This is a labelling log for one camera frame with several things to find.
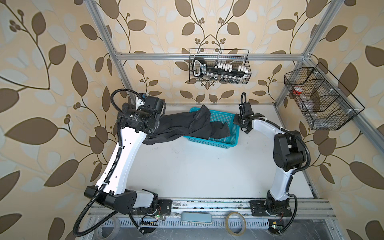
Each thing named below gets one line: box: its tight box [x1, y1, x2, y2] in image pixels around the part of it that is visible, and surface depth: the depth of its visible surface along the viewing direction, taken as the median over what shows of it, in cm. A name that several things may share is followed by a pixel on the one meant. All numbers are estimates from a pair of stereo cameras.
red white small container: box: [292, 86, 303, 96], surface depth 84 cm
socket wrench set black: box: [192, 57, 249, 82], surface depth 86 cm
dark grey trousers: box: [143, 104, 231, 145], surface depth 96 cm
